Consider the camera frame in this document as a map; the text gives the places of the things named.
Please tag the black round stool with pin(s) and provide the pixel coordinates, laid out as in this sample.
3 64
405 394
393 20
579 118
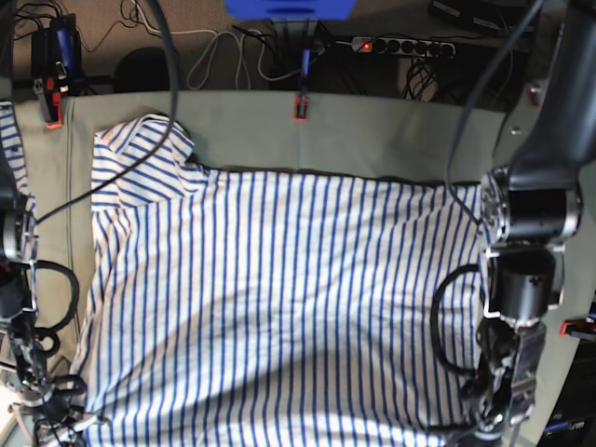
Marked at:
144 69

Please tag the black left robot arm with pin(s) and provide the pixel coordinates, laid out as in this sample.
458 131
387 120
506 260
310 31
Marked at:
530 207

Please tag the red black clamp centre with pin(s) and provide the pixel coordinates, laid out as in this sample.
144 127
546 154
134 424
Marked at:
301 100

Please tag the black power strip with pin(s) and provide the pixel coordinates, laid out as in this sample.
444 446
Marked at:
404 47

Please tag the blue box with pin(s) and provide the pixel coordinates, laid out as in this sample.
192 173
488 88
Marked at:
290 9

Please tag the blue white striped t-shirt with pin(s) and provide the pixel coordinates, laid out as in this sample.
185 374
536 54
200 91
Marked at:
268 308

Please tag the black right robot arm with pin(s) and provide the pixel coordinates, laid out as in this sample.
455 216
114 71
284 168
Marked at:
26 347

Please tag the red black clamp left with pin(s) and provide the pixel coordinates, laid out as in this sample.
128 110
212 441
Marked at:
55 63

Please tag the red black clamp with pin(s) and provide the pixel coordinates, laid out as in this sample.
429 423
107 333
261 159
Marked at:
582 329
55 63
301 100

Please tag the red black clamp right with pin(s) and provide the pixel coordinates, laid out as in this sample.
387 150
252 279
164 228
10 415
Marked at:
582 329

